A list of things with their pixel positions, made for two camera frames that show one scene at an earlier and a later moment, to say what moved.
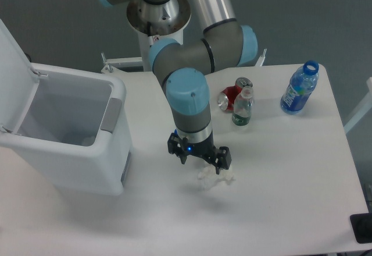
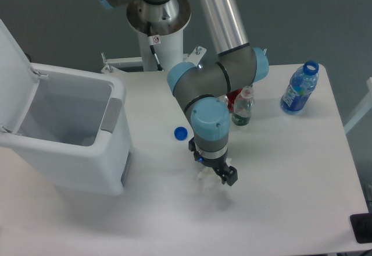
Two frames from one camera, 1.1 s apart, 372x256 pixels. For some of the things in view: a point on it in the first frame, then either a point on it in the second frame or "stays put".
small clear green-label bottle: x=243 y=106 stays put
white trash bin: x=75 y=130 stays put
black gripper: x=206 y=149 → x=219 y=164
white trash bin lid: x=19 y=82 stays put
